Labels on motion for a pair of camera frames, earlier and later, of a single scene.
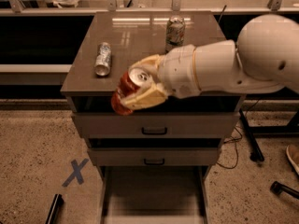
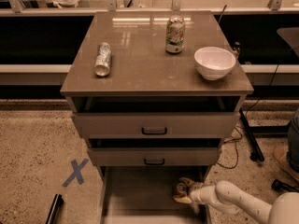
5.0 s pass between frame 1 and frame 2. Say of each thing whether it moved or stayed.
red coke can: moved
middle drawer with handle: stayed
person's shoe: moved
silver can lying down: stayed
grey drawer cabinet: stayed
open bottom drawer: stayed
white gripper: moved
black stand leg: stayed
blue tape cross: stayed
